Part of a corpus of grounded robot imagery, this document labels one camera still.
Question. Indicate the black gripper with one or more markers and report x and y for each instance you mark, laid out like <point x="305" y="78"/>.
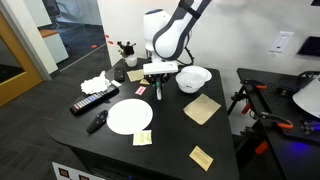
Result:
<point x="159" y="76"/>

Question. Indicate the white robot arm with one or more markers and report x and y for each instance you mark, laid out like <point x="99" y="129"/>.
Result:
<point x="170" y="36"/>

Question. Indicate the yellow sachet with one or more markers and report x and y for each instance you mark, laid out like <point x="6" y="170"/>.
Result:
<point x="144" y="81"/>

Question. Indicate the pink sachet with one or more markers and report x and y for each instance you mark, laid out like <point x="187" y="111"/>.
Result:
<point x="140" y="90"/>

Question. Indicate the white bowl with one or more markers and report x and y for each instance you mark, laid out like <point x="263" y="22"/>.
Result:
<point x="189" y="82"/>

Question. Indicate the white round vase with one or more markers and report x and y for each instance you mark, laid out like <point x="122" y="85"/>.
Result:
<point x="131" y="61"/>

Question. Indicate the black tv remote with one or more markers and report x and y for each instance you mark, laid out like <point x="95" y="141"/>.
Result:
<point x="119" y="73"/>

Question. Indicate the small white sachet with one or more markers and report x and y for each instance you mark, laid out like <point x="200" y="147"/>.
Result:
<point x="116" y="83"/>

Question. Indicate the white flat paper plate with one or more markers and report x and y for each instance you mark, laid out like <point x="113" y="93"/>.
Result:
<point x="129" y="116"/>

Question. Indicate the brown paper napkin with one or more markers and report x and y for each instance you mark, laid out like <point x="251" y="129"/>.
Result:
<point x="201" y="108"/>

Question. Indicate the white paper packet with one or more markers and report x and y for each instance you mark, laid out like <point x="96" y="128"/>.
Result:
<point x="142" y="137"/>

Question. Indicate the crumpled white tissue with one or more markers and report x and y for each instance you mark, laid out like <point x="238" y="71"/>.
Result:
<point x="95" y="84"/>

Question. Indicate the long remote with coloured buttons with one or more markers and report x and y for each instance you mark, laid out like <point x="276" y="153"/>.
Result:
<point x="94" y="99"/>

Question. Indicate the small black clicker remote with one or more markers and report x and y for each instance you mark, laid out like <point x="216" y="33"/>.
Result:
<point x="97" y="121"/>

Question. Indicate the yellow sticky note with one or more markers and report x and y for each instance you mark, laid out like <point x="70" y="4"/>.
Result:
<point x="201" y="158"/>

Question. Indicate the white cabinet with wooden top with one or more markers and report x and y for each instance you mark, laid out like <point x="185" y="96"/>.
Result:
<point x="55" y="46"/>

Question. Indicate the white board with square tags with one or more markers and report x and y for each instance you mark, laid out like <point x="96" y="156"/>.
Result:
<point x="71" y="173"/>

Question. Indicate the wooden door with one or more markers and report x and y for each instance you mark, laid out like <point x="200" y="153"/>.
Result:
<point x="20" y="80"/>

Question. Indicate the white dome cover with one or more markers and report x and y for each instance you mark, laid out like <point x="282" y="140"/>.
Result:
<point x="309" y="96"/>

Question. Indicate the black perforated side table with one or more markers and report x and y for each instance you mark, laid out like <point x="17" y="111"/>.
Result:
<point x="293" y="156"/>

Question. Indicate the white wall plate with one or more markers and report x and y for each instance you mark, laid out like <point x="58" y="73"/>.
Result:
<point x="281" y="42"/>

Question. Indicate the black wall screen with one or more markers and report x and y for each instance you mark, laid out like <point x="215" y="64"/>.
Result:
<point x="310" y="46"/>

